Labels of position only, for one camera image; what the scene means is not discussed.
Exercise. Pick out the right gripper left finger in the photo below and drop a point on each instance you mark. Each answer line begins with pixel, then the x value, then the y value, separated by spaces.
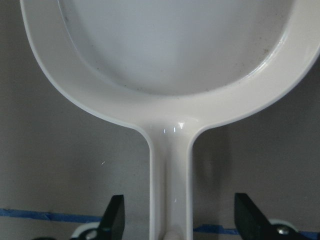
pixel 112 224

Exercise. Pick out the beige plastic dustpan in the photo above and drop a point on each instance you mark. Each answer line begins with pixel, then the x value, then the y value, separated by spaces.
pixel 172 69

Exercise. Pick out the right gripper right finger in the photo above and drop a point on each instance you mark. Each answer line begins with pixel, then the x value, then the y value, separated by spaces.
pixel 250 222

